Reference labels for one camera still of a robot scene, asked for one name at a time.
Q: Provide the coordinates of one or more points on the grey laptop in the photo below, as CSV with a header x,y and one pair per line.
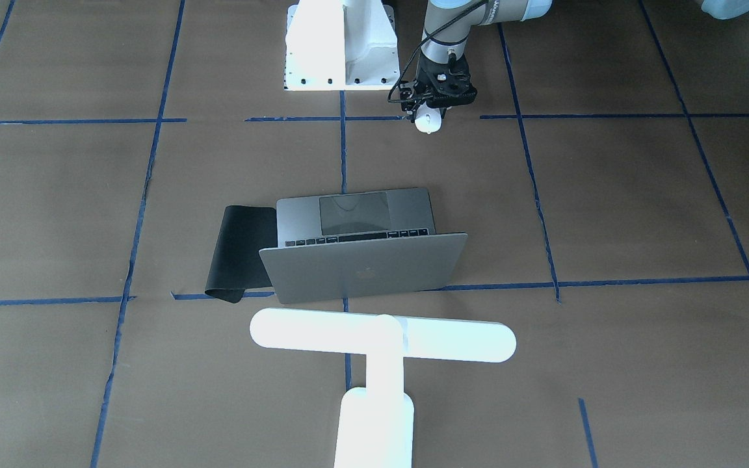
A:
x,y
379,242

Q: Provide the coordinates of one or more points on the white desk lamp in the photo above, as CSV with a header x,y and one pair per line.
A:
x,y
376,421

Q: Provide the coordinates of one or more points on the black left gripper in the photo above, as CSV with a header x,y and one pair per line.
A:
x,y
415,106

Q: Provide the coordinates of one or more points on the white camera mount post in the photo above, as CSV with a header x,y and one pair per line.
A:
x,y
340,45

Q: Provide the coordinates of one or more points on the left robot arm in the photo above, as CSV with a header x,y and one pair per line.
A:
x,y
595,59

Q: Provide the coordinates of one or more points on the black mouse pad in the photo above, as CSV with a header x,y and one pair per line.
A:
x,y
236,264

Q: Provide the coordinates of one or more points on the white computer mouse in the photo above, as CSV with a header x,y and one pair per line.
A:
x,y
428,121

